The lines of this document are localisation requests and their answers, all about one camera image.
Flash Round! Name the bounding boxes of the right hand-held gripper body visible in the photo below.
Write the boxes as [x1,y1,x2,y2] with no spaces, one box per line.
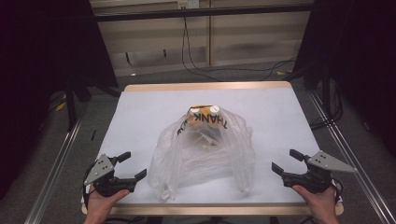
[281,150,359,194]

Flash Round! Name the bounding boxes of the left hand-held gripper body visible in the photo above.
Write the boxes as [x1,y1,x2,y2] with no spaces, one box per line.
[83,153,138,198]

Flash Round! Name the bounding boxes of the clear plastic bag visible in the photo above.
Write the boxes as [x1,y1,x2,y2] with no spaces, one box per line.
[148,105,256,203]

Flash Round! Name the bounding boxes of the person's left hand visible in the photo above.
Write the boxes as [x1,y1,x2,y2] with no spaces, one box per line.
[83,185,131,224]

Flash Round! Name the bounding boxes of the person's right hand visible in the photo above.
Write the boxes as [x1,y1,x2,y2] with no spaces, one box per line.
[291,185,340,224]

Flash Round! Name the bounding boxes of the white table mat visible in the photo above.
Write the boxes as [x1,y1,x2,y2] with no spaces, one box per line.
[82,87,335,205]

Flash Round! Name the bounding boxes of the black metal stand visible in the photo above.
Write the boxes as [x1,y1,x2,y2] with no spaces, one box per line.
[64,74,92,132]
[303,62,332,119]

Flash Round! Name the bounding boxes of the orange juice bottle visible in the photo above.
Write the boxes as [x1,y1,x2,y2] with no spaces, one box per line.
[185,105,204,138]
[203,105,224,146]

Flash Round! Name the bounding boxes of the wooden table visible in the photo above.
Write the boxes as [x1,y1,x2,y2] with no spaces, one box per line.
[81,81,345,217]

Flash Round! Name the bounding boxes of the black curtain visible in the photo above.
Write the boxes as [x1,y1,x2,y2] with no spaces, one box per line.
[292,0,396,157]
[0,0,120,200]

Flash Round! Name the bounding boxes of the black horizontal bar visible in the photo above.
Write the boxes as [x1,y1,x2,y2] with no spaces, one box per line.
[94,3,314,22]

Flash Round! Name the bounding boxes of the right hand-held gripper cable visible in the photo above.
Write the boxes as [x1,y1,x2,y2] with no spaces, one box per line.
[330,177,344,205]

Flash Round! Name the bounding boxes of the aluminium floor rail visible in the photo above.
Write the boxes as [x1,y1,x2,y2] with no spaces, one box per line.
[24,111,88,224]
[307,91,396,224]

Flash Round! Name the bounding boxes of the black floor cables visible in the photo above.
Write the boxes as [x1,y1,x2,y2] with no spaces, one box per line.
[309,78,344,130]

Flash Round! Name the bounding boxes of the black hanging cable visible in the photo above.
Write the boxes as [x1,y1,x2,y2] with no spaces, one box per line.
[181,17,297,82]

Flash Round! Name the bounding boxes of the white wall socket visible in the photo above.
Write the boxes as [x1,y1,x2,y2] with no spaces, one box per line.
[177,0,200,9]

